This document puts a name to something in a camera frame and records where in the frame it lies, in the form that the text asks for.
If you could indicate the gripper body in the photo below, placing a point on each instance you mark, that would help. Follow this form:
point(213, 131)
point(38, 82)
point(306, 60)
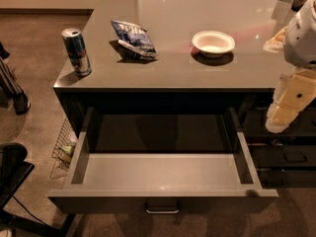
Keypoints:
point(301, 39)

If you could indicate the grey top drawer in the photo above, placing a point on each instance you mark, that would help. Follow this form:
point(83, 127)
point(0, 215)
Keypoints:
point(200, 162)

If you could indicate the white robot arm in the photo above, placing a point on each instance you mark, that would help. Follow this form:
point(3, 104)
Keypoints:
point(298, 39)

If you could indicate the right side lower drawers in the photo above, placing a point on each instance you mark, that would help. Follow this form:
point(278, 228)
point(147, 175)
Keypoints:
point(287, 159)

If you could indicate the white paper bowl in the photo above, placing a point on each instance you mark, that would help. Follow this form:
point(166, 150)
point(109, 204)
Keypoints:
point(213, 43)

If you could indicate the dark cabinet counter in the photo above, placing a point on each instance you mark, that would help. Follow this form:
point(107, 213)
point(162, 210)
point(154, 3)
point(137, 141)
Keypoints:
point(180, 80)

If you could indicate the blue chip bag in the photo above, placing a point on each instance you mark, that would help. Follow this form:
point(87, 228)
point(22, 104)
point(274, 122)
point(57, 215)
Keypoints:
point(135, 39)

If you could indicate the blue energy drink can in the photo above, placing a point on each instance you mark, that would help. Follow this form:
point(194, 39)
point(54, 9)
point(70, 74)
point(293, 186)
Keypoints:
point(76, 50)

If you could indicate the metal drawer handle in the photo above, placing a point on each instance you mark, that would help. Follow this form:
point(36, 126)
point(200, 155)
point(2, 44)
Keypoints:
point(159, 208)

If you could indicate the wire mesh basket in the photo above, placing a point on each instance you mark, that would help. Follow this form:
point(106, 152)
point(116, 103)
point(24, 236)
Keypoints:
point(63, 150)

